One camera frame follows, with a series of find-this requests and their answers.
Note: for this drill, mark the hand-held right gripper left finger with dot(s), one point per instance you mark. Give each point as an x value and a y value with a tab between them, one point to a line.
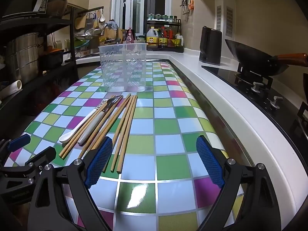
98	163

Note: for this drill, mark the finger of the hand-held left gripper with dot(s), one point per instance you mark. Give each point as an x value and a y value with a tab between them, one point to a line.
19	140
43	156

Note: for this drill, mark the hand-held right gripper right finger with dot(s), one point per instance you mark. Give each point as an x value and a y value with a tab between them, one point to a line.
209	163

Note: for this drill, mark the bamboo chopstick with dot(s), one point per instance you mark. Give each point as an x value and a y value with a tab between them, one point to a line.
115	116
103	124
81	132
89	127
125	130
128	130
122	122

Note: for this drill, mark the clear plastic utensil holder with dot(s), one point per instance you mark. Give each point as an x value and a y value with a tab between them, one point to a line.
122	69

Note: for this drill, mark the white ceramic spoon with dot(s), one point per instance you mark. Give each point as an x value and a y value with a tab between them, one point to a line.
72	133

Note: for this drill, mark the checkered table cover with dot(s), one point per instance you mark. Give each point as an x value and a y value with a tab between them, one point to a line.
168	130

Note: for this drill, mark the red plastic bag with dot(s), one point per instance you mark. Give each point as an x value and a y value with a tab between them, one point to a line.
48	96

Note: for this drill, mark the white roll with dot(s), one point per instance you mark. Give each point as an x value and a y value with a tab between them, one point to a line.
13	87

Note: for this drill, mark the white kitchen countertop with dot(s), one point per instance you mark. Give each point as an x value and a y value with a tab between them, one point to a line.
240	110

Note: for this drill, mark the steel stockpot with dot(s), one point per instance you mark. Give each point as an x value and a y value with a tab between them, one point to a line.
21	57

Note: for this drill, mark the black pot orange lid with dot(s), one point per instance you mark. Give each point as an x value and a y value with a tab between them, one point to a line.
51	57

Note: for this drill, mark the metal stove knob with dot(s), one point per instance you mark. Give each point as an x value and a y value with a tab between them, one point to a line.
275	102
257	87

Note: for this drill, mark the black glass gas hob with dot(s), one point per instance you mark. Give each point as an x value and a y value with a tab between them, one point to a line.
288	105

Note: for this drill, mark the black electric kettle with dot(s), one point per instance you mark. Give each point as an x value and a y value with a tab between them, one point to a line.
210	45

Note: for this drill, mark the dish rack with bowls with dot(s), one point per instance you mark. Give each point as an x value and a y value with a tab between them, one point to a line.
84	39

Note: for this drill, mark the black shelf unit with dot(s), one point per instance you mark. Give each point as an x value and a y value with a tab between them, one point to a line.
62	21

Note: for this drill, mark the yellow green bottle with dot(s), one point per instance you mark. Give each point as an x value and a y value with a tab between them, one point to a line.
178	40

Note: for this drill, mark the dark small bottle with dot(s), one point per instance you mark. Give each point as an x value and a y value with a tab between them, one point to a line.
123	37

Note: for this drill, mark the tan rounded object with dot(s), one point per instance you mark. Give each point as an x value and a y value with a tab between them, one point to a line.
111	35

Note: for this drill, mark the red sauce bottle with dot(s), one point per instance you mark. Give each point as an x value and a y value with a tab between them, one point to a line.
170	38
163	38

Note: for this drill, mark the pink dish soap bottle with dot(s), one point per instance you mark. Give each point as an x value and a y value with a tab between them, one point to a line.
129	36

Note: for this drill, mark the glass jar green lid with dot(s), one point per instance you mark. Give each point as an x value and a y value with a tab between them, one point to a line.
141	39

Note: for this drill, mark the hanging wooden cutting board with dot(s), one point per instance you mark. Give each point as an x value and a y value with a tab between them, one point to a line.
80	22

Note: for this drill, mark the metal sink faucet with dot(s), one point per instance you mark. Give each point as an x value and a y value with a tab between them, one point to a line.
104	30

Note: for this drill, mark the yellow cooking oil bottle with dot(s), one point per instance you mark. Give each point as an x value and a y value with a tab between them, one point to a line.
152	39

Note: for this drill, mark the black spice rack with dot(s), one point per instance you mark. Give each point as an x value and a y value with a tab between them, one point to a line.
180	31

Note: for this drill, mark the metal grater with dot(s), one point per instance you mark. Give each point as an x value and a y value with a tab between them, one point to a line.
89	21

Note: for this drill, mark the patterned cloth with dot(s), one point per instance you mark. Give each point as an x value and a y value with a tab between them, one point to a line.
112	25

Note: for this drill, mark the brown bowl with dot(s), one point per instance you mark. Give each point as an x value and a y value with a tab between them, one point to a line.
57	6

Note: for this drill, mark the hanging white spoon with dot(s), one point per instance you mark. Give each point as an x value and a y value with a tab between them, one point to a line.
102	16

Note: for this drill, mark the row of spice jars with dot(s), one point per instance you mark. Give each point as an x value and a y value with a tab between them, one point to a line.
163	17

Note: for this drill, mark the window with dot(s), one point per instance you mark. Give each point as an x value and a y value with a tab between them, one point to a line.
139	7

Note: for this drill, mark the white wall socket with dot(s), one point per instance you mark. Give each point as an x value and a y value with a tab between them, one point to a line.
60	44

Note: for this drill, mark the wide wall vent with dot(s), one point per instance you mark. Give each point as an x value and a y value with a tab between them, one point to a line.
229	21

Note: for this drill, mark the narrow wall vent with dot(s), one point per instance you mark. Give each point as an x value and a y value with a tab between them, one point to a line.
218	18

